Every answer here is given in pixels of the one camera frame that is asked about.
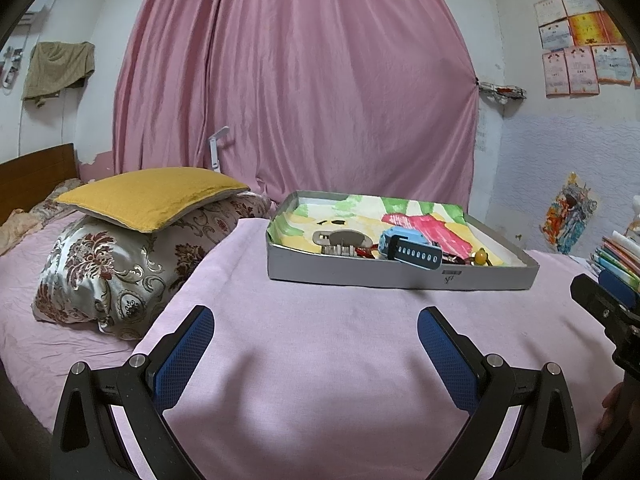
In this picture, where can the colourful crayon drawing sheet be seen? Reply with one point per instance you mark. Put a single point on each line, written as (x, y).
(425, 225)

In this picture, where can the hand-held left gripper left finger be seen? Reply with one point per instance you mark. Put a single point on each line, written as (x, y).
(182, 355)

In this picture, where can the white metal bracket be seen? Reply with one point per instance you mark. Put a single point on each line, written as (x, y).
(215, 152)

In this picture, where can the colourful figure wall poster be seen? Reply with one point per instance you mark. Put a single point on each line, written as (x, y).
(570, 215)

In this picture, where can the group of wall certificates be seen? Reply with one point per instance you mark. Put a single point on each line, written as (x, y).
(580, 40)

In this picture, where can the peach quilt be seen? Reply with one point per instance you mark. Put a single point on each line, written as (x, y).
(17, 230)

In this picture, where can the person's right hand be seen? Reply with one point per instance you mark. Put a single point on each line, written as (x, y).
(612, 405)

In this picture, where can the shallow grey cardboard box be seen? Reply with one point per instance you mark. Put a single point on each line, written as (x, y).
(350, 272)

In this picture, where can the wooden headboard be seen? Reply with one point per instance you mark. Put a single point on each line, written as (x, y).
(35, 175)

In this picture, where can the yellow cushion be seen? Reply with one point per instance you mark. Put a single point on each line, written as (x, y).
(150, 195)

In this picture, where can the blue watch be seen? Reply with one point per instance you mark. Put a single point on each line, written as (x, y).
(415, 252)

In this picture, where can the floral satin pillow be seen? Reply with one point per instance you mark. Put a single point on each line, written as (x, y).
(110, 275)

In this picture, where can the wall hooks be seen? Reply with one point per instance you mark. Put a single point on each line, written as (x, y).
(10, 67)

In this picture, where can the stack of books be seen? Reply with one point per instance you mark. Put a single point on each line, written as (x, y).
(617, 257)

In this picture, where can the small wall shelf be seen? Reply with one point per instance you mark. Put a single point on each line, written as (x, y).
(502, 92)

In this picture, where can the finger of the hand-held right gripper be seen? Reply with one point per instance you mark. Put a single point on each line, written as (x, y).
(595, 295)
(620, 285)

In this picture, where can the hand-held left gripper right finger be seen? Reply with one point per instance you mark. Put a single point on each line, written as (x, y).
(447, 360)

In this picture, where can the olive hanging towel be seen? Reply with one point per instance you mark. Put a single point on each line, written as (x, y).
(57, 67)

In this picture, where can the white paper packet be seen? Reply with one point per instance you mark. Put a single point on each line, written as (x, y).
(634, 222)

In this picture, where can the pink curtain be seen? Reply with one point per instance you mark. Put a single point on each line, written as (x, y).
(300, 75)

